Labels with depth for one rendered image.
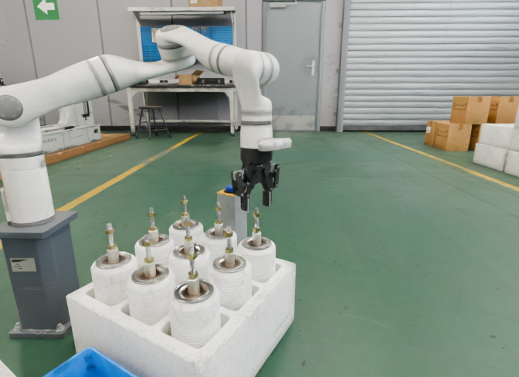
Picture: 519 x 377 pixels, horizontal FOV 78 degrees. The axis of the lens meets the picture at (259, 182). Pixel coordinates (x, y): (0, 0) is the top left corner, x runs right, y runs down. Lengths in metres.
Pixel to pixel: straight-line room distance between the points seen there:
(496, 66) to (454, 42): 0.82
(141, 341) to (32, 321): 0.44
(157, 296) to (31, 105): 0.51
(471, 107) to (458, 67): 2.25
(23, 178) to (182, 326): 0.53
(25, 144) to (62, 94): 0.15
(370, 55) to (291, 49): 1.28
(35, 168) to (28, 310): 0.37
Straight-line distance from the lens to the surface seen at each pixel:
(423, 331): 1.05
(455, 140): 4.23
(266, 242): 0.82
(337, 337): 0.95
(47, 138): 3.61
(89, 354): 0.81
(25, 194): 0.95
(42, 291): 1.01
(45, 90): 0.90
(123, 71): 0.91
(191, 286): 0.64
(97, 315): 0.79
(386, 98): 5.96
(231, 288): 0.71
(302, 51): 5.74
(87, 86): 0.90
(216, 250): 0.85
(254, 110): 0.71
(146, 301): 0.71
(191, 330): 0.65
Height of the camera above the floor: 0.61
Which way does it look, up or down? 15 degrees down
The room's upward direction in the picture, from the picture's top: straight up
